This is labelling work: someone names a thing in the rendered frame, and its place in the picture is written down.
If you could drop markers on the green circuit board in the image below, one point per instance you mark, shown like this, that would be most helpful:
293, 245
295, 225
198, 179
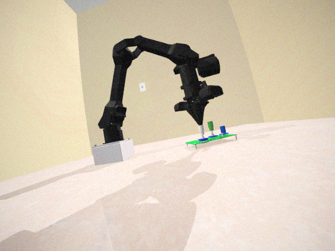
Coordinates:
212, 137

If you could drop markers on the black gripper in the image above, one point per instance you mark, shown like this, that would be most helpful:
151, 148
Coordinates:
196, 98

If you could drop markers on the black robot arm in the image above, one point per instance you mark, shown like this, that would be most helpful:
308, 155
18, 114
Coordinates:
186, 59

